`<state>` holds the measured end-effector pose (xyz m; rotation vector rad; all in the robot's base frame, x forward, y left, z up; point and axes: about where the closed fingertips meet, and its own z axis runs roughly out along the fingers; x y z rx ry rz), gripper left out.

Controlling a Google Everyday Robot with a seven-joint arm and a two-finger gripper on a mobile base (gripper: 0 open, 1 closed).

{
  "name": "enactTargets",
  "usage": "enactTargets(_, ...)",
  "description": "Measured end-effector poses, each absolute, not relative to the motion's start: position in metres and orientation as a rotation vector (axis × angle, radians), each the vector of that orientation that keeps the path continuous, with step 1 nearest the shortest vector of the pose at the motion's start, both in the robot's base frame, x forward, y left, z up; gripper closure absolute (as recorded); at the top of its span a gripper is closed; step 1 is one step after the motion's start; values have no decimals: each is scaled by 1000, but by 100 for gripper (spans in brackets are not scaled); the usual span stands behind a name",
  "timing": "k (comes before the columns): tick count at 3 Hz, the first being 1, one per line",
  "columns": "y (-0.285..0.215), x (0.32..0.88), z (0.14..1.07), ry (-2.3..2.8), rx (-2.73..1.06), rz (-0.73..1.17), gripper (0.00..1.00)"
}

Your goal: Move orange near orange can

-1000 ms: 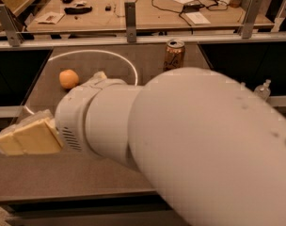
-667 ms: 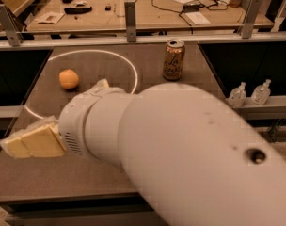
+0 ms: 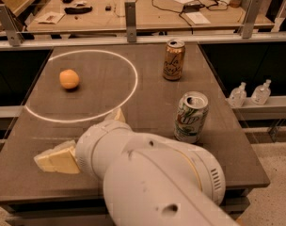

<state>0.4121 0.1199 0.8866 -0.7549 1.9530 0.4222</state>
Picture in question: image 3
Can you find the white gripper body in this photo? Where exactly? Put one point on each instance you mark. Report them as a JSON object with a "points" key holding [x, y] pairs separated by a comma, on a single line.
{"points": [[92, 145]]}

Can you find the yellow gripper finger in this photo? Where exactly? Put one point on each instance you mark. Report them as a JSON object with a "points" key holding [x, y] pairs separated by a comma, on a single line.
{"points": [[60, 159], [116, 115]]}

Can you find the orange fruit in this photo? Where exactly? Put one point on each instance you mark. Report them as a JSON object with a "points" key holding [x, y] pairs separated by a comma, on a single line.
{"points": [[69, 79]]}

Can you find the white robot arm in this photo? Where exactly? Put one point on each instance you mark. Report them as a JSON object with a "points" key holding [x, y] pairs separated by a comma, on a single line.
{"points": [[147, 180]]}

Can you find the green white 7up can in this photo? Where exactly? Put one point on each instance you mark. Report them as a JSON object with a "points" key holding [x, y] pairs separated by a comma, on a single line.
{"points": [[191, 115]]}

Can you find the orange LaCroix can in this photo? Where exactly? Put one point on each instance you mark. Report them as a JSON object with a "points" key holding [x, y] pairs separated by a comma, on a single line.
{"points": [[174, 58]]}

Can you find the small black box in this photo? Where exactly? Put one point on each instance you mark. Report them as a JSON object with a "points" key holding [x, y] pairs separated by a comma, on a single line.
{"points": [[108, 7]]}

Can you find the black flat tool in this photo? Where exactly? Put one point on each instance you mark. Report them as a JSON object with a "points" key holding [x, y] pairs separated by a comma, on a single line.
{"points": [[78, 10]]}

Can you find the white paper card left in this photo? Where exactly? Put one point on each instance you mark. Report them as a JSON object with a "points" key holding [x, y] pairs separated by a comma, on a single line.
{"points": [[50, 18]]}

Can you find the clear bottle left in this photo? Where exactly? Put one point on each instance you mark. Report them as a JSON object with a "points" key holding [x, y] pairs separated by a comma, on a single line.
{"points": [[237, 96]]}

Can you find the clear bottle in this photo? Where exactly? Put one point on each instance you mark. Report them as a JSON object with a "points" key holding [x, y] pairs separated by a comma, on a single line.
{"points": [[237, 96], [261, 93]]}

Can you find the white paper sheet right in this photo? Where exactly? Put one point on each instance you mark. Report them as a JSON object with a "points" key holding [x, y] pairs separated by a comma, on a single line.
{"points": [[197, 18]]}

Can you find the black power adapter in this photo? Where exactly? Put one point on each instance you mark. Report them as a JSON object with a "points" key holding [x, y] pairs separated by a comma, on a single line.
{"points": [[191, 7]]}

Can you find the wooden background desk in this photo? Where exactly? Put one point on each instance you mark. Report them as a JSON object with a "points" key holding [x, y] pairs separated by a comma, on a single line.
{"points": [[151, 16]]}

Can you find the clear bottle right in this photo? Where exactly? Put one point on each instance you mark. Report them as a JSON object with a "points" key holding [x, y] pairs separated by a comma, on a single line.
{"points": [[261, 93]]}

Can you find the middle metal bracket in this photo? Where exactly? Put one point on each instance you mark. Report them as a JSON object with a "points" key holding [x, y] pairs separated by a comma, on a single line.
{"points": [[130, 19]]}

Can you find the metal bracket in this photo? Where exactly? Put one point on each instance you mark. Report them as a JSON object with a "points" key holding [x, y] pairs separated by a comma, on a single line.
{"points": [[247, 26], [11, 29], [130, 19]]}

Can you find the left metal bracket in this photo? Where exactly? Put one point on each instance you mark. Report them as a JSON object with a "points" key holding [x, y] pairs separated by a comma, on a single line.
{"points": [[11, 29]]}

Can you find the right metal bracket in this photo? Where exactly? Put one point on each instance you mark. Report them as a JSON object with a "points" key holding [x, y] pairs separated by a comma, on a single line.
{"points": [[247, 26]]}

